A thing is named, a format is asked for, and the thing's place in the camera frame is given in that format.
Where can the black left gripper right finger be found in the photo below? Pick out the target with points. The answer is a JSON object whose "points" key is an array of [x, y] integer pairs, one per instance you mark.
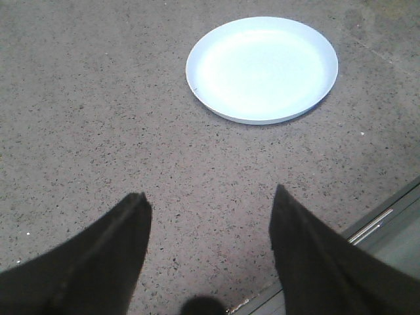
{"points": [[322, 273]]}

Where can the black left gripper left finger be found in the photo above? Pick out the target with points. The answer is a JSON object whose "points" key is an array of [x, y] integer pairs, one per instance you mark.
{"points": [[95, 272]]}

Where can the light blue round plate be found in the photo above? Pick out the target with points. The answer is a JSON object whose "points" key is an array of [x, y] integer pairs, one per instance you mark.
{"points": [[262, 70]]}

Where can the grey cabinet front under counter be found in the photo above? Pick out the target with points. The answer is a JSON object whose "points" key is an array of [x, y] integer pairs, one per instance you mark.
{"points": [[395, 243]]}

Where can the silver cabinet handle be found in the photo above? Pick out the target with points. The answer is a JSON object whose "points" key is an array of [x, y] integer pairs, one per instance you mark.
{"points": [[370, 227]]}

